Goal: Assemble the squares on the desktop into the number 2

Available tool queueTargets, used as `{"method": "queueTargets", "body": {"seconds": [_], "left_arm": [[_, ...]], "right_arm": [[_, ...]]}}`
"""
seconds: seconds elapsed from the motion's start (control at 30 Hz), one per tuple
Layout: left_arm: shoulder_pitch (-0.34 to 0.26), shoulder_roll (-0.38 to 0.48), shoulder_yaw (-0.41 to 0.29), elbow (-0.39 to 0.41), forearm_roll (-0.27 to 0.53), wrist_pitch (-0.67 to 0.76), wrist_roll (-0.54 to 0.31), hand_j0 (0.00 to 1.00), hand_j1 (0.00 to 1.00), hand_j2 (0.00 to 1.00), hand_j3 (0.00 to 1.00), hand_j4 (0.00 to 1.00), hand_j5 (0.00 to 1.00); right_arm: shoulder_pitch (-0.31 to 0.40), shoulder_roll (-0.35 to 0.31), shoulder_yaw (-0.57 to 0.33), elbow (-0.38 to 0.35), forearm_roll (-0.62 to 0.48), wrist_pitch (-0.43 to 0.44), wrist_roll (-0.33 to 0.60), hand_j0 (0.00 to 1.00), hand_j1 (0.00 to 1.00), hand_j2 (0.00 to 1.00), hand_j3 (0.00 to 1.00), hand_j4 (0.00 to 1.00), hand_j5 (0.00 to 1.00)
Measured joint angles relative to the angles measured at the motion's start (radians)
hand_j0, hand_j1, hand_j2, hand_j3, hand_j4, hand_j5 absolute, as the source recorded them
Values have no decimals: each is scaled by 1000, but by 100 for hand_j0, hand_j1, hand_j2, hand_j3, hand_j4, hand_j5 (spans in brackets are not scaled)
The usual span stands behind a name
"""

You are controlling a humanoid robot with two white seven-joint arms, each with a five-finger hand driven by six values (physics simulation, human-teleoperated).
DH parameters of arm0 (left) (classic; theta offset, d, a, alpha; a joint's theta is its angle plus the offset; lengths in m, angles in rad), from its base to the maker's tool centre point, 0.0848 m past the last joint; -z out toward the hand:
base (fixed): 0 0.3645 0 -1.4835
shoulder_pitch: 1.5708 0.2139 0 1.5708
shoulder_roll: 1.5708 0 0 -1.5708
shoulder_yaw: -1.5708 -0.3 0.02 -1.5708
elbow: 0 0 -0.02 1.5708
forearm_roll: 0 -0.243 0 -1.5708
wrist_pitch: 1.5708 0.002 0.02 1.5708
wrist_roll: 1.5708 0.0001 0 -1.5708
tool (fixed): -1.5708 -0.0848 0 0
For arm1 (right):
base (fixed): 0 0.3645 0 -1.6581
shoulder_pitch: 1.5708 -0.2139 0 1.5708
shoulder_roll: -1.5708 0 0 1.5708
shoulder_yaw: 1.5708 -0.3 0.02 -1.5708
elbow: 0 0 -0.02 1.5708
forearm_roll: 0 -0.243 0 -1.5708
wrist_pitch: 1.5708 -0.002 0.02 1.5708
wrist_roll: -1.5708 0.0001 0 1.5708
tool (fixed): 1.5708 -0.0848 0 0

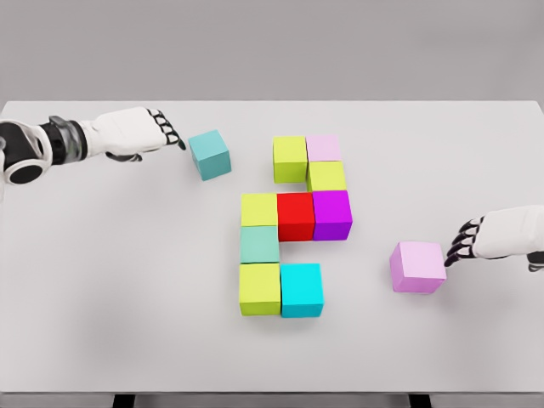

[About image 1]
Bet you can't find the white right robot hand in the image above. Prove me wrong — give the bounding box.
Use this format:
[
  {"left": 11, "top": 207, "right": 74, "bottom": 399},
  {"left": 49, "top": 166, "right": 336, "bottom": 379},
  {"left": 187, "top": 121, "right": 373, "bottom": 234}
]
[{"left": 444, "top": 205, "right": 544, "bottom": 273}]

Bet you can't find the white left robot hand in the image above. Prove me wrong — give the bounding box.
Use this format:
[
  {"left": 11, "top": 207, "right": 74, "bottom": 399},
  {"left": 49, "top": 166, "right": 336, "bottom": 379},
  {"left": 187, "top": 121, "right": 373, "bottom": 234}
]
[{"left": 96, "top": 107, "right": 187, "bottom": 163}]

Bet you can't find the teal cube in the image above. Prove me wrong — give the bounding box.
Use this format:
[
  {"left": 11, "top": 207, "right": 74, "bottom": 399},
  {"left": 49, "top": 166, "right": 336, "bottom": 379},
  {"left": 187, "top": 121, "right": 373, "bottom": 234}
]
[{"left": 188, "top": 129, "right": 232, "bottom": 183}]

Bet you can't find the pink cube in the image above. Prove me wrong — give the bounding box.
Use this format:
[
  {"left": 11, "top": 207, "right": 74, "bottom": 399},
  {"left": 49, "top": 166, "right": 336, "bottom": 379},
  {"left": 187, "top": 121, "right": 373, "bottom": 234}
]
[
  {"left": 389, "top": 241, "right": 448, "bottom": 295},
  {"left": 305, "top": 134, "right": 343, "bottom": 163}
]

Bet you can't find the yellow-green cube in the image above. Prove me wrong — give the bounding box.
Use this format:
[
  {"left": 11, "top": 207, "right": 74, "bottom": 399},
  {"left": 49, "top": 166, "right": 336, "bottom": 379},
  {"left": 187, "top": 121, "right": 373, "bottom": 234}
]
[
  {"left": 238, "top": 263, "right": 282, "bottom": 317},
  {"left": 306, "top": 161, "right": 349, "bottom": 193},
  {"left": 272, "top": 135, "right": 309, "bottom": 184},
  {"left": 240, "top": 192, "right": 280, "bottom": 228}
]

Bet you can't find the mint green cube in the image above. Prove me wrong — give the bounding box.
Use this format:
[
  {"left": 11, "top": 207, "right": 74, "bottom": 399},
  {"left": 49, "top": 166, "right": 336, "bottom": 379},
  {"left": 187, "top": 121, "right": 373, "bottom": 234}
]
[{"left": 239, "top": 225, "right": 281, "bottom": 265}]

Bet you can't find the purple cube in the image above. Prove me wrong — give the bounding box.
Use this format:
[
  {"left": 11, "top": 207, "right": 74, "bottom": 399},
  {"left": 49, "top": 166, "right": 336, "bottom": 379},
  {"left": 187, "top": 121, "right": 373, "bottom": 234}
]
[{"left": 312, "top": 190, "right": 354, "bottom": 241}]

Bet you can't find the red cube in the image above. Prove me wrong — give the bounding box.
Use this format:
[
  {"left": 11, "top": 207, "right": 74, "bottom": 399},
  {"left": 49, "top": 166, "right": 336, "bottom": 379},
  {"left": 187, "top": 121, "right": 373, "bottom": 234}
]
[{"left": 276, "top": 191, "right": 316, "bottom": 243}]

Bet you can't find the cyan cube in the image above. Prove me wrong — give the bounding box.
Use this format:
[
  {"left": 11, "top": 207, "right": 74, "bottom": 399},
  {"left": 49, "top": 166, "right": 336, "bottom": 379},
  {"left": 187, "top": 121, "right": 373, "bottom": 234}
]
[{"left": 279, "top": 263, "right": 325, "bottom": 319}]

